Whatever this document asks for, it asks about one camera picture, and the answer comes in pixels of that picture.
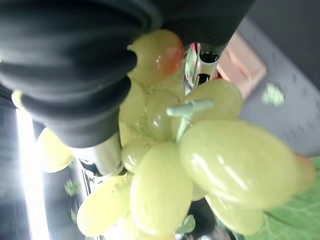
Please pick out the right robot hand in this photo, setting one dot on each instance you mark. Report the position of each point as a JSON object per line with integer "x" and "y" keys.
{"x": 70, "y": 65}

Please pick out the pink box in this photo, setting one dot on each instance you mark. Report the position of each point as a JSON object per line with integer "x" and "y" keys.
{"x": 241, "y": 65}

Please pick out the green grape bunch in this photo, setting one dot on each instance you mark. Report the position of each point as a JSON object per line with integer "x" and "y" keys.
{"x": 220, "y": 162}

